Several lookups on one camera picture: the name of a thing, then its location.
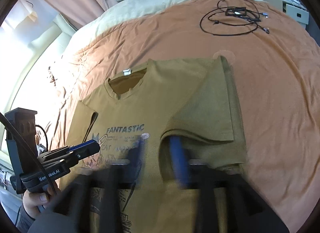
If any olive brown printed t-shirt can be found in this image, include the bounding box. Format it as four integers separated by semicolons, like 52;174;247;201
60;56;246;232

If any person's left hand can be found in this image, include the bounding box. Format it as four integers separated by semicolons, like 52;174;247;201
23;182;61;219

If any orange-brown bed blanket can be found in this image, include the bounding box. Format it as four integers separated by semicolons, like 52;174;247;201
52;0;319;232

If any cream patterned duvet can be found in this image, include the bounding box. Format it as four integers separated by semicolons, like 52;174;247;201
63;0;262;57

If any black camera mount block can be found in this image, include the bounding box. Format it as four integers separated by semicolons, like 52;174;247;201
4;108;39;177

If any black cable near camera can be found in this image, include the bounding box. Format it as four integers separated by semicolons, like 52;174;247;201
0;111;60;198

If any black coiled cable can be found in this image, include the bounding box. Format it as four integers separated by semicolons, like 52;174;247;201
199;0;271;36

